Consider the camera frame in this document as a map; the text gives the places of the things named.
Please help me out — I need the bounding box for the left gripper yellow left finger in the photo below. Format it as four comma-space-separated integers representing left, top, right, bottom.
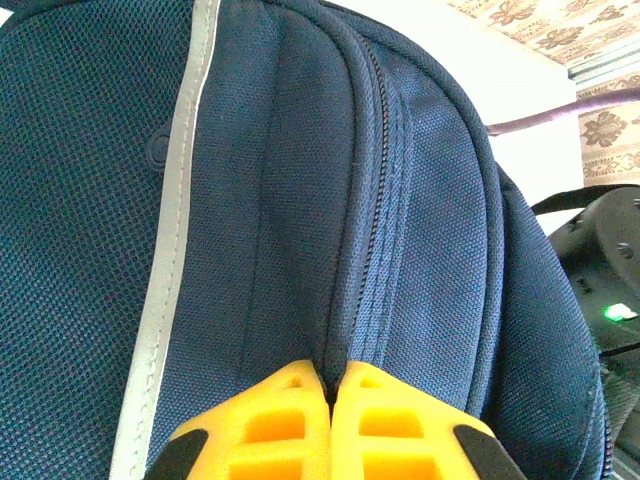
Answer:
144, 359, 332, 480

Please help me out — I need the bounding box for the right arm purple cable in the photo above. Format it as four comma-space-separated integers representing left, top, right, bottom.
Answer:
487, 87, 640, 137

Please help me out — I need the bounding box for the navy blue backpack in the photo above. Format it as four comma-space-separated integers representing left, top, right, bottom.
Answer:
0, 0, 614, 480

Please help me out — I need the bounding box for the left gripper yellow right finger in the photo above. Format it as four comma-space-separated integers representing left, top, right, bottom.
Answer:
330, 360, 526, 480

